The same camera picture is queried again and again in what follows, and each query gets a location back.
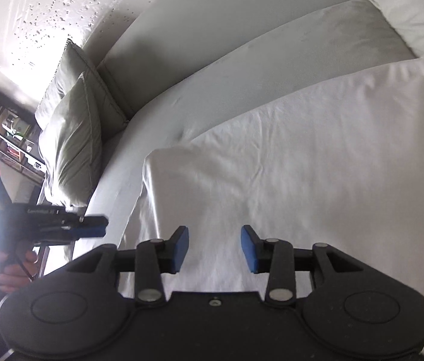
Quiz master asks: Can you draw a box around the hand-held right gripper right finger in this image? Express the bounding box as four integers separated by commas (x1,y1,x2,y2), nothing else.
241,225,365,303

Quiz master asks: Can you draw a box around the beige pillow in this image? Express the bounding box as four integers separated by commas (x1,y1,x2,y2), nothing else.
35,39,130,136
38,71,103,207

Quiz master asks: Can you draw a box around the wooden shelf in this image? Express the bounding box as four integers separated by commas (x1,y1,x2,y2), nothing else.
0,69,47,185

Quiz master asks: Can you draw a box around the person's left hand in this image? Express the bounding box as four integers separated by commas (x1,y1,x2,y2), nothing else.
0,250,40,295

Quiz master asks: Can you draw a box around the light grey hoodie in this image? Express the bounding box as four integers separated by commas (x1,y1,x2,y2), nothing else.
120,54,424,311

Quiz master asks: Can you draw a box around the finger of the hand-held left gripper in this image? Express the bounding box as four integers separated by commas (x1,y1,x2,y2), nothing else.
78,215,108,228
70,227,106,239

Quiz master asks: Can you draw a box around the grey sofa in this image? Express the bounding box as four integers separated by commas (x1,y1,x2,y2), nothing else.
35,0,424,271

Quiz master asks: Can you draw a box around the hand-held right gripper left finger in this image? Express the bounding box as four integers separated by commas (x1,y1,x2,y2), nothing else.
65,226,190,303

